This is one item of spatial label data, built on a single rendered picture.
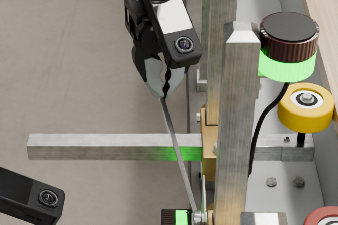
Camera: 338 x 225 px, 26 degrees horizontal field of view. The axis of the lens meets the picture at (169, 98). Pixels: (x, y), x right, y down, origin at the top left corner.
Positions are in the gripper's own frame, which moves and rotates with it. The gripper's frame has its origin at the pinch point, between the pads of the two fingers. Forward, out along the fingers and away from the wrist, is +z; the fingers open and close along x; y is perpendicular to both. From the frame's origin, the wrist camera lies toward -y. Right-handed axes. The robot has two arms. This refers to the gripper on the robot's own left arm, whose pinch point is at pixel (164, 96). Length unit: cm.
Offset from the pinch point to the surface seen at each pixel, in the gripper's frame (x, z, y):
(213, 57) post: -7.0, -6.1, -1.0
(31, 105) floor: 6, 90, 118
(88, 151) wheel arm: 11.7, 8.9, 1.8
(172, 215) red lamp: 0.6, 20.1, -5.1
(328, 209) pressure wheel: -11.1, -0.4, -28.1
